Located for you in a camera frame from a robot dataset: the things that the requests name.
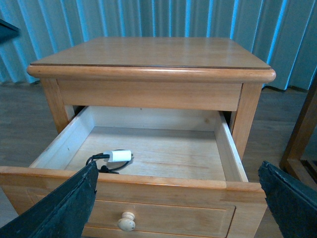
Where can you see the wooden drawer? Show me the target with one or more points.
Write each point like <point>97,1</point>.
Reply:
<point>186,179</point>

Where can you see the light blue pleated curtain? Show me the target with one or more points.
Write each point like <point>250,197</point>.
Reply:
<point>283,33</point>

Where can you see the wooden nightstand cabinet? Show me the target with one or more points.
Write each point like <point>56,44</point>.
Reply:
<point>156,72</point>

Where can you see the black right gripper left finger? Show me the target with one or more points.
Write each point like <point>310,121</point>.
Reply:
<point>61,214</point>

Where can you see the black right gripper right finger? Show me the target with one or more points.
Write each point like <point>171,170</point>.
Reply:
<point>292,203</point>

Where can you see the white charger with black cable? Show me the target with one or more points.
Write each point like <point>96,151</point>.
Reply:
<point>114,156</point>

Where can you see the dark wooden furniture frame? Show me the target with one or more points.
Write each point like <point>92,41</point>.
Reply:
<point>299,139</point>

